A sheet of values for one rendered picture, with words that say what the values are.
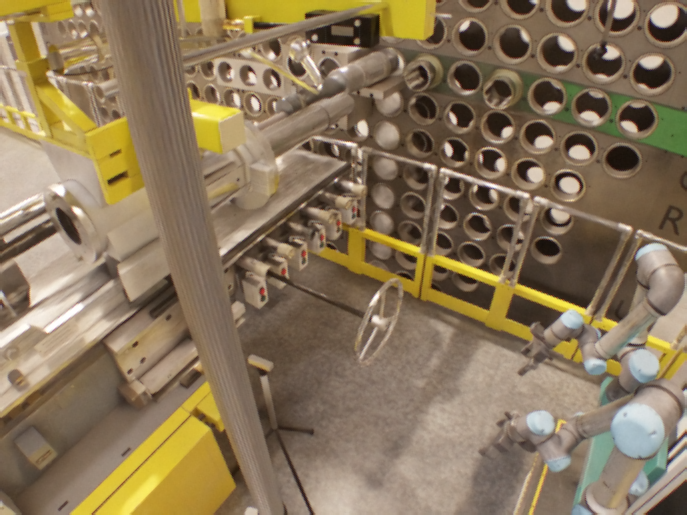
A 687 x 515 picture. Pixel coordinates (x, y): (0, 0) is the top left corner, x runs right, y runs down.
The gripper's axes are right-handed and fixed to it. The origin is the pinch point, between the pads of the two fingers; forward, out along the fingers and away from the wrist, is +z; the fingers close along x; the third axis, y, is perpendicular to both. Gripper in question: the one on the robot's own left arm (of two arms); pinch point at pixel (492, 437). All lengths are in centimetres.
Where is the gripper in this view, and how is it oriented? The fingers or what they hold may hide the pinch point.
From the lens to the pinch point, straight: 173.2
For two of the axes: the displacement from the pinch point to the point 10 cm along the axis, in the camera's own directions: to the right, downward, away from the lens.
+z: -2.3, 4.9, 8.4
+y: -7.4, -6.5, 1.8
